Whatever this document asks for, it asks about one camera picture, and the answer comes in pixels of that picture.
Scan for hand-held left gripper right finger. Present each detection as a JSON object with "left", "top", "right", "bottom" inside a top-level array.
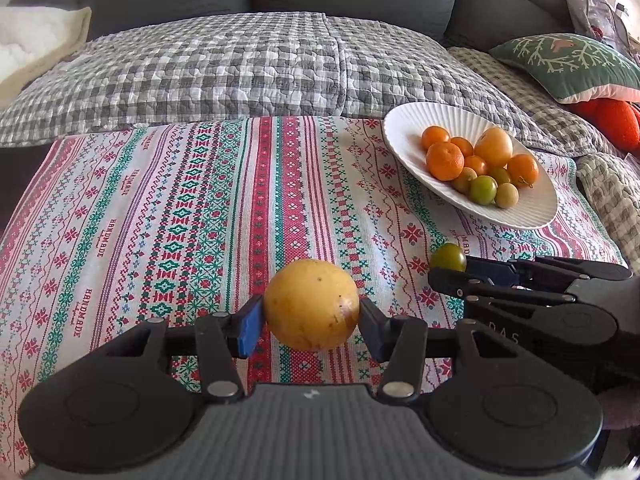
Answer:
[{"left": 359, "top": 298, "right": 516, "bottom": 404}]

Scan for red green patterned tablecloth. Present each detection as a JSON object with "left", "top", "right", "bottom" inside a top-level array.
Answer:
[{"left": 0, "top": 115, "right": 628, "bottom": 478}]

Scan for olive gingham quilt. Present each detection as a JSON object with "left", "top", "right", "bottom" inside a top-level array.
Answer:
[{"left": 447, "top": 46, "right": 613, "bottom": 158}]

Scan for brown checked quilted blanket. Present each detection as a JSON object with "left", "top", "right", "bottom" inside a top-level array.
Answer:
[{"left": 575, "top": 152, "right": 640, "bottom": 266}]

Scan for clear printed plastic bag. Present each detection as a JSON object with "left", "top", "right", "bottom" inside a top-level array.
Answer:
[{"left": 565, "top": 0, "right": 636, "bottom": 56}]

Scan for grey checked quilt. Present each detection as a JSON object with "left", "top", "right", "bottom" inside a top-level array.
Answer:
[{"left": 0, "top": 11, "right": 551, "bottom": 148}]

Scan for white ribbed plate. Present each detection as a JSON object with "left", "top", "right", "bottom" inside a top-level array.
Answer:
[{"left": 382, "top": 102, "right": 559, "bottom": 231}]

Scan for green snowflake cushion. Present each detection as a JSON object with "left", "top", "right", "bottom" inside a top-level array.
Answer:
[{"left": 489, "top": 33, "right": 640, "bottom": 105}]

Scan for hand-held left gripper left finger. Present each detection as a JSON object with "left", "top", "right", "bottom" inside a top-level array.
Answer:
[{"left": 97, "top": 294, "right": 264, "bottom": 405}]

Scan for large yellow-orange citrus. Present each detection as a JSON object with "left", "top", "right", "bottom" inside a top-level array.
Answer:
[{"left": 473, "top": 127, "right": 514, "bottom": 168}]

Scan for red plush cushion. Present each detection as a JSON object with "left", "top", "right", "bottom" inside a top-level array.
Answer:
[{"left": 567, "top": 97, "right": 640, "bottom": 153}]

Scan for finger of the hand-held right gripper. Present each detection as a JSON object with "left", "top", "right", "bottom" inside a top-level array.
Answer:
[
  {"left": 428, "top": 267, "right": 576, "bottom": 306},
  {"left": 466, "top": 255, "right": 633, "bottom": 291}
]

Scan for orange mandarin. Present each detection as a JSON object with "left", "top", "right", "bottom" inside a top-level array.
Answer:
[
  {"left": 426, "top": 141, "right": 465, "bottom": 182},
  {"left": 420, "top": 125, "right": 452, "bottom": 152}
]

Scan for white fleece blanket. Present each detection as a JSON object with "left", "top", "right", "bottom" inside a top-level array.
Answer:
[{"left": 0, "top": 6, "right": 92, "bottom": 108}]

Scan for spotted yellow pear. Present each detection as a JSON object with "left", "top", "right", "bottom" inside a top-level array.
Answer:
[{"left": 263, "top": 259, "right": 361, "bottom": 352}]

